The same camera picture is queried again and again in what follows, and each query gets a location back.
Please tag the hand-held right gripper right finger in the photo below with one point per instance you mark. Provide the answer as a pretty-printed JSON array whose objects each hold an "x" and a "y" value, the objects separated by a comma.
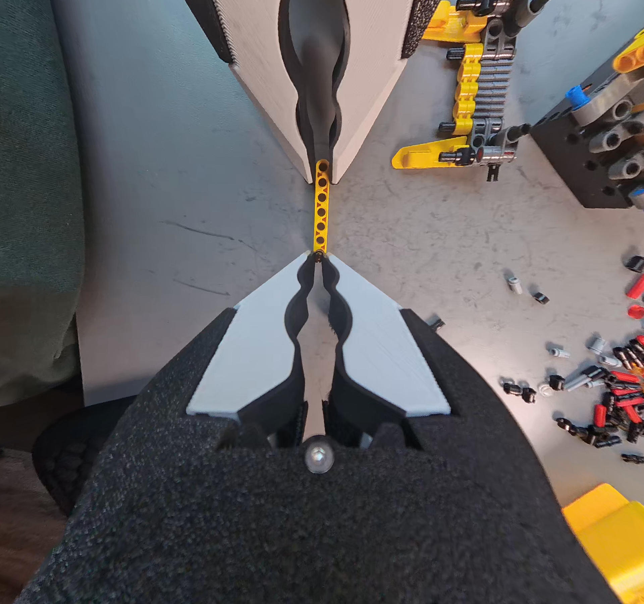
[{"x": 392, "y": 362}]

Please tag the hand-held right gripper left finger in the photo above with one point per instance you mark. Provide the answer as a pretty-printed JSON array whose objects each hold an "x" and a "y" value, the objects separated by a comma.
[{"x": 241, "y": 362}]

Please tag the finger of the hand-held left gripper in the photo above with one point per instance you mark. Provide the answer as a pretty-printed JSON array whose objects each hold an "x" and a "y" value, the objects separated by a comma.
[
  {"x": 382, "y": 35},
  {"x": 246, "y": 35}
]

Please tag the yellow lego blade with connector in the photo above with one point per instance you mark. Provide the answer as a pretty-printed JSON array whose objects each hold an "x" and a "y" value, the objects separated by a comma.
[{"x": 448, "y": 22}]

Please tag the grey grille yellow lego assembly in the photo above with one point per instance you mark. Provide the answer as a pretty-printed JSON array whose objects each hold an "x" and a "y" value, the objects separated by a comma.
[{"x": 495, "y": 85}]

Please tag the yellow lego beam with holes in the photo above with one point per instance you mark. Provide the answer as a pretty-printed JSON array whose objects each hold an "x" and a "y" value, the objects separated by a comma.
[{"x": 315, "y": 211}]

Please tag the yellow black lego robot model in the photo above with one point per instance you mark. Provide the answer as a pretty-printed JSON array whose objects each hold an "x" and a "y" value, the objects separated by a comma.
[{"x": 558, "y": 146}]

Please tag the pile of small lego pins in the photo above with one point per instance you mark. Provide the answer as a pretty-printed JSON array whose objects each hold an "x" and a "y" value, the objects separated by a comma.
[{"x": 619, "y": 397}]

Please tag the yellow plastic bin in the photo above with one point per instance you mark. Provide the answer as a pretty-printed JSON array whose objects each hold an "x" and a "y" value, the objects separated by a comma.
[{"x": 614, "y": 538}]

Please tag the person's green sweater torso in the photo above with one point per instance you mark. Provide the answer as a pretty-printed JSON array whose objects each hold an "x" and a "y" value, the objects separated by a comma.
[{"x": 35, "y": 186}]

